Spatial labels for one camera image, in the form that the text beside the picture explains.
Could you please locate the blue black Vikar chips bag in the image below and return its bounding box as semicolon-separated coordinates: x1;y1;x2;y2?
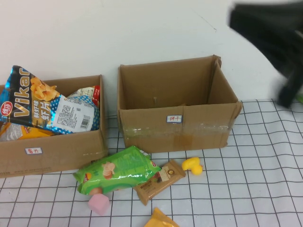
0;65;101;135

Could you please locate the white and red snack bag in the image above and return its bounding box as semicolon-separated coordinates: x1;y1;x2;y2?
67;85;101;107

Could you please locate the orange yellow snack packet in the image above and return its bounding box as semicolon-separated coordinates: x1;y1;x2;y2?
144;207;180;227

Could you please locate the yellow orange snack bag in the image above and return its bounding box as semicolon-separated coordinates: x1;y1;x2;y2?
0;122;56;142

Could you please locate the cardboard box with biscuit label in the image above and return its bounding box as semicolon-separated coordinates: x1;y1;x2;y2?
117;54;243;154

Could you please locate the green Lay's chips bag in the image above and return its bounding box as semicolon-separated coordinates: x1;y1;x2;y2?
72;145;162;196

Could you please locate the yellow rubber duck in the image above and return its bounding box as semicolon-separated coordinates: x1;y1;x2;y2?
181;157;204;176

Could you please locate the brown biscuit pack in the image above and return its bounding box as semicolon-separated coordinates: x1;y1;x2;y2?
134;159;187;206

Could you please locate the cardboard box with chips label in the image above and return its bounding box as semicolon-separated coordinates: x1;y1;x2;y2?
0;74;108;179

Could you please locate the pink foam cube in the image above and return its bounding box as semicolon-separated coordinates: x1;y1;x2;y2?
88;193;110;216

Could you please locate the white black grid tablecloth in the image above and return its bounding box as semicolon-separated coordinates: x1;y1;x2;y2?
0;98;303;227

